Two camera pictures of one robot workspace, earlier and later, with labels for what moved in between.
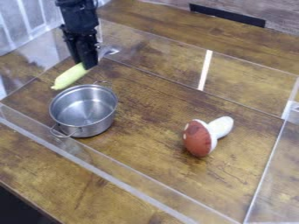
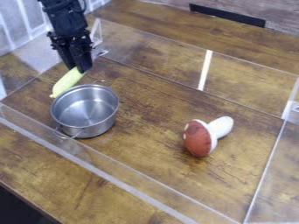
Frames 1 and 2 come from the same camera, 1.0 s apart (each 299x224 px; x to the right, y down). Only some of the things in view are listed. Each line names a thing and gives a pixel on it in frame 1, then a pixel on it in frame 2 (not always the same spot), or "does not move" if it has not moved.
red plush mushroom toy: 200,135 does not move
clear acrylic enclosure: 168,135 does not move
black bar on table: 227,15 does not move
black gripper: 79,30 -> 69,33
